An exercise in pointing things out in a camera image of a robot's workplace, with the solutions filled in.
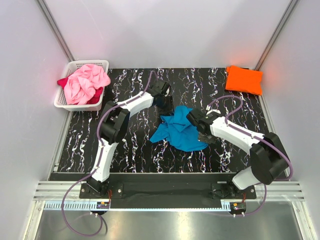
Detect blue t shirt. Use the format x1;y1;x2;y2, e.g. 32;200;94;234
149;105;208;152

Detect pink t shirt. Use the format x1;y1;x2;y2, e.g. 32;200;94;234
67;64;111;90

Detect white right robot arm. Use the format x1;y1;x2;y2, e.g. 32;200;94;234
186;109;290;199

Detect white plastic laundry basket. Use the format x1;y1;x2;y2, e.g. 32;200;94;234
53;59;109;112

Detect aluminium frame rail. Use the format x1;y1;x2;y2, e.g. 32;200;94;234
33;181;304;202

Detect folded orange t shirt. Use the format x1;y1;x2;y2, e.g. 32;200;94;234
225;65;263;96

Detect red t shirt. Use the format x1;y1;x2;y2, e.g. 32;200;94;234
57;77;104;105

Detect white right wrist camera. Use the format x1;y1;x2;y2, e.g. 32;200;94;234
205;105;222;117

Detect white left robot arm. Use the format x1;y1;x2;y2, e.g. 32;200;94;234
86;80;173;198

